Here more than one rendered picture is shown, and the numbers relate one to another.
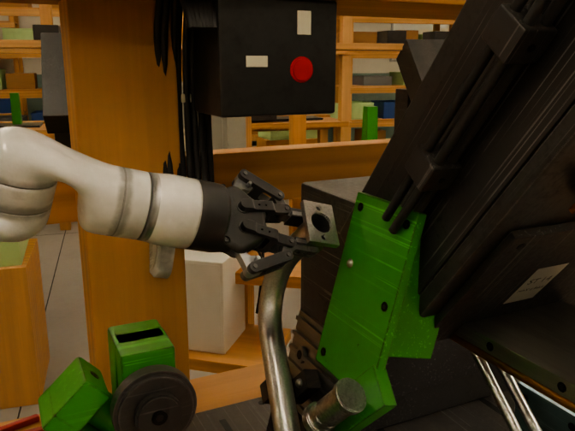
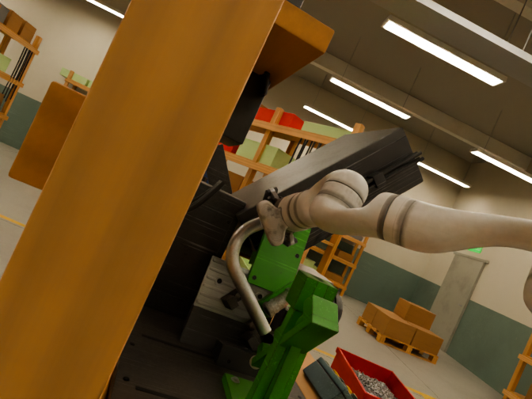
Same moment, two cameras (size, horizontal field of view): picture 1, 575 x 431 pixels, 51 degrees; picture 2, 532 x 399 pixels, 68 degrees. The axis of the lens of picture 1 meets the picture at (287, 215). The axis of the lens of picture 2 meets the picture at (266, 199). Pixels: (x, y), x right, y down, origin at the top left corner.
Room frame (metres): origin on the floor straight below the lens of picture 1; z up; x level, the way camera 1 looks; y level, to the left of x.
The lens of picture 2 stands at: (0.55, 0.89, 1.25)
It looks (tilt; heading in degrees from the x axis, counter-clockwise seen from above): 1 degrees up; 280
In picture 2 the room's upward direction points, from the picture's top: 25 degrees clockwise
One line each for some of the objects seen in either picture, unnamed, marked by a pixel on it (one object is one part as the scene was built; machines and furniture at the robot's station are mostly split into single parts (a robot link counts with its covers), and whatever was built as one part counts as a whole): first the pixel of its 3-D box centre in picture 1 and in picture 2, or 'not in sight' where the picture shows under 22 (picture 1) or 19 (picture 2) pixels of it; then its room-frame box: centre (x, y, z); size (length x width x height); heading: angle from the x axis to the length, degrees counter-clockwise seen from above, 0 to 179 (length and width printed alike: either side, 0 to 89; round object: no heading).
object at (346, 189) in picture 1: (408, 289); (184, 238); (0.90, -0.19, 1.07); 0.30 x 0.18 x 0.34; 116
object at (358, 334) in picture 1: (389, 288); (277, 246); (0.64, -0.12, 1.17); 0.13 x 0.12 x 0.20; 116
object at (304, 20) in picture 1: (263, 58); (226, 105); (0.87, 0.03, 1.42); 0.17 x 0.12 x 0.15; 116
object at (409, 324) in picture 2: not in sight; (403, 323); (-1.32, -6.46, 0.37); 1.20 x 0.80 x 0.74; 24
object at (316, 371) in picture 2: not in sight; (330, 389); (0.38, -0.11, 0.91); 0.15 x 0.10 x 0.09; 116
